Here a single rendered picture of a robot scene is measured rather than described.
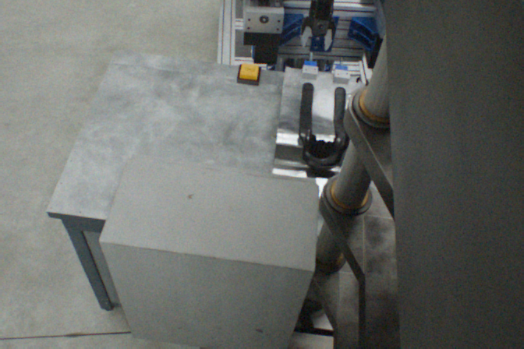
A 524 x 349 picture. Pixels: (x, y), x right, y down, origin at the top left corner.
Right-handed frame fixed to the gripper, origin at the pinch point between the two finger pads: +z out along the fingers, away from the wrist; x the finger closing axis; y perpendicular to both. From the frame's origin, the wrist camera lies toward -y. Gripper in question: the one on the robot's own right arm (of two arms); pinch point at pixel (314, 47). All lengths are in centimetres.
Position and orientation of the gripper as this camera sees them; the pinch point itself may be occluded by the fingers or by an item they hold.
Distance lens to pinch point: 174.4
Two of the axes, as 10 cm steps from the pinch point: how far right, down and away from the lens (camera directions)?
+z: -0.8, 6.1, 7.9
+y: 1.1, -7.8, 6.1
